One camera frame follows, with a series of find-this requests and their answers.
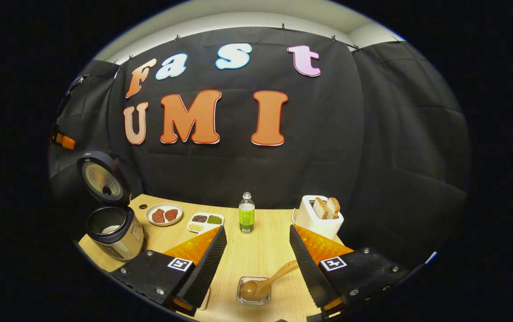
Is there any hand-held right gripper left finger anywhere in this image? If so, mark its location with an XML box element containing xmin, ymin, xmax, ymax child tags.
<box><xmin>110</xmin><ymin>225</ymin><xmax>228</xmax><ymax>317</ymax></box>

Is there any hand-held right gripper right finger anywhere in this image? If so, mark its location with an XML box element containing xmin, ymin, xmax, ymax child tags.
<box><xmin>289</xmin><ymin>225</ymin><xmax>414</xmax><ymax>322</ymax></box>

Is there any wooden spoon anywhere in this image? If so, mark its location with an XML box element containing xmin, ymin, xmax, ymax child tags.
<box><xmin>240</xmin><ymin>260</ymin><xmax>300</xmax><ymax>301</ymax></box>

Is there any perforated metal chopstick holder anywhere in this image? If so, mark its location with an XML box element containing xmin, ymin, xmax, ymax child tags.
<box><xmin>237</xmin><ymin>276</ymin><xmax>271</xmax><ymax>305</ymax></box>

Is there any black silver rice cooker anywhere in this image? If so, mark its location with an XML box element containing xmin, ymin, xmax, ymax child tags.
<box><xmin>76</xmin><ymin>151</ymin><xmax>146</xmax><ymax>261</ymax></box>

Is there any white divided bean dish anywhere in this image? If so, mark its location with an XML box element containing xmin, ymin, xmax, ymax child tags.
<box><xmin>187</xmin><ymin>212</ymin><xmax>225</xmax><ymax>234</ymax></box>

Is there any white toaster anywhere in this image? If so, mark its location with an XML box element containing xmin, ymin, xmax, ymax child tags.
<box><xmin>292</xmin><ymin>195</ymin><xmax>344</xmax><ymax>240</ymax></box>

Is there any green label plastic bottle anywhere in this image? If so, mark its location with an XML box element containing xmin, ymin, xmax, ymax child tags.
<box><xmin>239</xmin><ymin>192</ymin><xmax>256</xmax><ymax>233</ymax></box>

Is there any round white plate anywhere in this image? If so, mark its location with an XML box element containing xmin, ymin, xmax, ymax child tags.
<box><xmin>146</xmin><ymin>203</ymin><xmax>183</xmax><ymax>227</ymax></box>

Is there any black backdrop cloth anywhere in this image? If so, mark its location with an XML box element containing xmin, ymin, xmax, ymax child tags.
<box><xmin>48</xmin><ymin>26</ymin><xmax>471</xmax><ymax>269</ymax></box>

